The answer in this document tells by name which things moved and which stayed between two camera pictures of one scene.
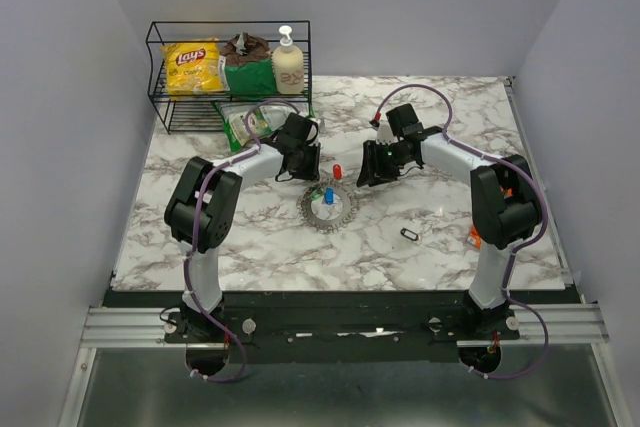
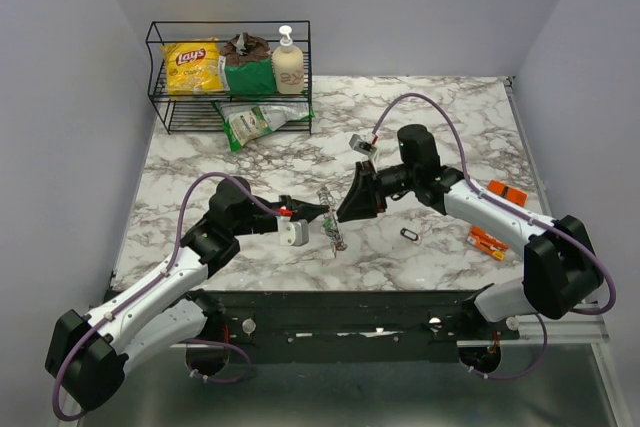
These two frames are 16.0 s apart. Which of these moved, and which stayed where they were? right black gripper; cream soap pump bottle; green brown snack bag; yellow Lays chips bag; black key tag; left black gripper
Moved: right black gripper; left black gripper
Stayed: green brown snack bag; yellow Lays chips bag; black key tag; cream soap pump bottle
